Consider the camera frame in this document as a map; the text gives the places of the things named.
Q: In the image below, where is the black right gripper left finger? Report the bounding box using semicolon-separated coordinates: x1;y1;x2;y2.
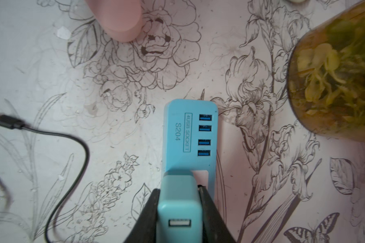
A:
124;189;160;243

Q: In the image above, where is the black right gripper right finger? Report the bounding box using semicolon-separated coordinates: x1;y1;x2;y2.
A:
198;186;236;243

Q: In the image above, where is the teal usb wall adapter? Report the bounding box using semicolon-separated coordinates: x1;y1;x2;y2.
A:
156;172;203;243

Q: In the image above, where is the blue power strip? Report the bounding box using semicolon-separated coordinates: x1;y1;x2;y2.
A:
162;99;219;197

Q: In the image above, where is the black usb cable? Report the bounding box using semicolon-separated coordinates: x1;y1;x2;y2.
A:
0;112;90;243

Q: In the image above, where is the glass vase with plants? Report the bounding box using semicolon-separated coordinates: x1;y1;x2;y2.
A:
287;1;365;143

